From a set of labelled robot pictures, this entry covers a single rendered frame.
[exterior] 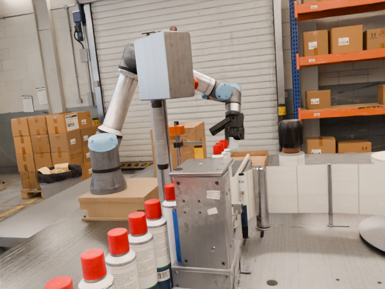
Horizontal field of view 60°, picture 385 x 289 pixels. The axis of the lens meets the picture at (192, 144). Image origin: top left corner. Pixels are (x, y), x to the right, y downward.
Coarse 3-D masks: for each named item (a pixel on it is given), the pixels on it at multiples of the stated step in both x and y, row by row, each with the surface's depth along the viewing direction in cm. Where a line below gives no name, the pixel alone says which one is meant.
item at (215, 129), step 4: (228, 116) 156; (224, 120) 156; (228, 120) 156; (216, 124) 157; (220, 124) 156; (224, 124) 156; (212, 128) 156; (216, 128) 156; (220, 128) 157; (224, 128) 159; (212, 132) 156; (216, 132) 157
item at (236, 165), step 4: (236, 160) 197; (240, 160) 196; (248, 160) 194; (236, 164) 187; (240, 164) 186; (232, 168) 178; (236, 168) 178; (244, 168) 176; (232, 172) 170; (236, 172) 169; (232, 176) 162
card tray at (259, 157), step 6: (258, 150) 226; (264, 150) 224; (234, 156) 231; (240, 156) 230; (252, 156) 227; (258, 156) 225; (264, 156) 223; (252, 162) 208; (258, 162) 207; (264, 162) 205
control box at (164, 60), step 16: (160, 32) 94; (176, 32) 95; (144, 48) 101; (160, 48) 95; (176, 48) 96; (144, 64) 103; (160, 64) 96; (176, 64) 96; (144, 80) 104; (160, 80) 97; (176, 80) 96; (192, 80) 100; (144, 96) 106; (160, 96) 99; (176, 96) 97; (192, 96) 101
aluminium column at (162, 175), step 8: (152, 32) 107; (152, 112) 112; (152, 120) 112; (152, 128) 113; (168, 128) 116; (168, 136) 115; (168, 144) 115; (168, 152) 116; (168, 160) 115; (168, 168) 114; (160, 176) 115; (168, 176) 114; (160, 184) 116; (160, 192) 116; (160, 200) 117
